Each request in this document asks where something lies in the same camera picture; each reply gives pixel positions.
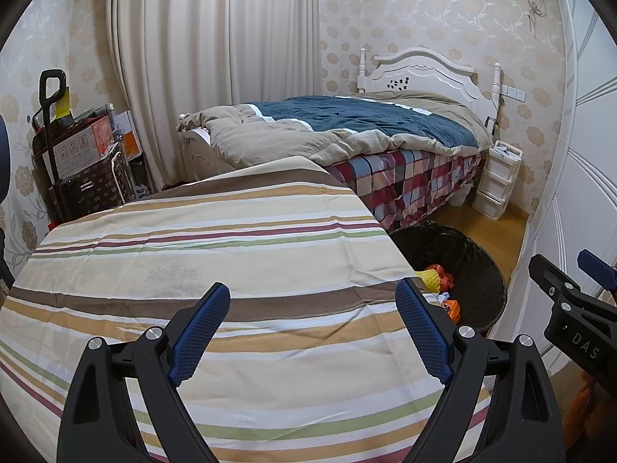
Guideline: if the orange plastic bag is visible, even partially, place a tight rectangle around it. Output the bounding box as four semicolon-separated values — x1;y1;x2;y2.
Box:
427;263;456;292

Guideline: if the white plastic drawer unit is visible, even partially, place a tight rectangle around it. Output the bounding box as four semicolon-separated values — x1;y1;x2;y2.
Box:
472;141;524;218

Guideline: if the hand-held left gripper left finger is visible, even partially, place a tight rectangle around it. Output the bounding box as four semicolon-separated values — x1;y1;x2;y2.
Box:
58;282;232;463

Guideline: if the plaid bed sheet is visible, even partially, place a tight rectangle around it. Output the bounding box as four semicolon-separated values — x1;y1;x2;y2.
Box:
323;147;483;232

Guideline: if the white panelled door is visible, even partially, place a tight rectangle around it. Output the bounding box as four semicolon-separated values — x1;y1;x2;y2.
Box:
492;0;617;387

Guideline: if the brown patterned storage box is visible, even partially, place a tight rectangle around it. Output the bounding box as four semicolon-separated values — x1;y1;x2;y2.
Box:
48;152;133;223

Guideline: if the white and orange box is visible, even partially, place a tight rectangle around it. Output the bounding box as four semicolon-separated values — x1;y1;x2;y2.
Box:
113;110;145;160

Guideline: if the black bag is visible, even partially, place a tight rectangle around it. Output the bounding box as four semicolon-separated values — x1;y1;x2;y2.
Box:
33;106;109;131

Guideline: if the cream curtain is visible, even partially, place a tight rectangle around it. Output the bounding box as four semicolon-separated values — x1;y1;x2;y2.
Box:
106;0;321;191

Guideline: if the bed with blankets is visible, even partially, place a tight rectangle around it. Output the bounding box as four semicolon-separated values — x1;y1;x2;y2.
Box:
177;47;504;184

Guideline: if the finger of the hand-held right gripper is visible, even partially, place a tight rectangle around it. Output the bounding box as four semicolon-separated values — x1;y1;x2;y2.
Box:
578;249;617;307
528;253;585;308

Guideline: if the beige and blue quilt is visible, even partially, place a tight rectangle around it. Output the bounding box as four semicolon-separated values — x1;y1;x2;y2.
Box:
176;91;492;169

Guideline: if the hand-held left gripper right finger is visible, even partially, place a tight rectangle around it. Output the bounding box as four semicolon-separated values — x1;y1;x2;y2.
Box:
395;277;565;463

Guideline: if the yellow foam fruit net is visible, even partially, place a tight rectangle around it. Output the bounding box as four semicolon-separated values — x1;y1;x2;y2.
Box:
415;270;442;292

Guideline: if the cardboard box with red print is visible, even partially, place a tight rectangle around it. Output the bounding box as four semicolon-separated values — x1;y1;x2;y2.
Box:
41;116;114;179

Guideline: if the dark blue standing fan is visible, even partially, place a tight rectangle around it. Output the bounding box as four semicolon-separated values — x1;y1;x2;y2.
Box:
0;116;15;295

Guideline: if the black lined trash bin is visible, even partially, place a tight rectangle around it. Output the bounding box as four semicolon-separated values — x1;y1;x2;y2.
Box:
388;221;507;338

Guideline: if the yellow tag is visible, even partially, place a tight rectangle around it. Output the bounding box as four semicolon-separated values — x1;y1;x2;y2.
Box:
55;86;73;121

